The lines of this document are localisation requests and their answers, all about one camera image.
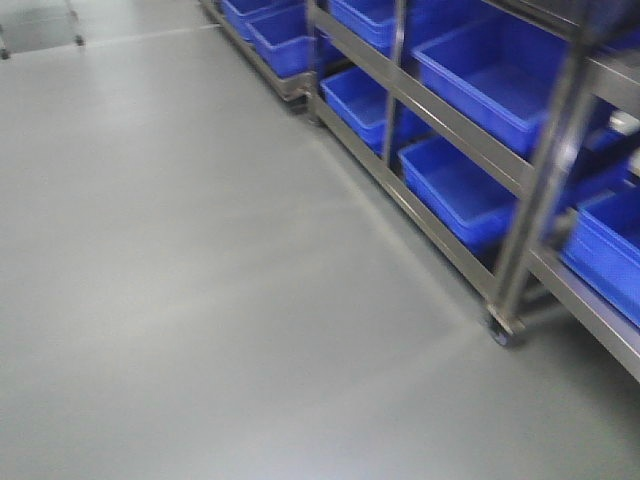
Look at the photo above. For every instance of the stainless steel shelf rack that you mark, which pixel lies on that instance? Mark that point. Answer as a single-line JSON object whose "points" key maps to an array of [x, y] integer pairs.
{"points": [[588, 147]]}

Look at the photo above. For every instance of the blue plastic bin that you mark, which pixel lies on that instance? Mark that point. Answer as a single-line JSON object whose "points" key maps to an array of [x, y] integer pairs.
{"points": [[361, 103], [374, 21], [475, 207], [603, 249], [498, 72], [282, 41]]}

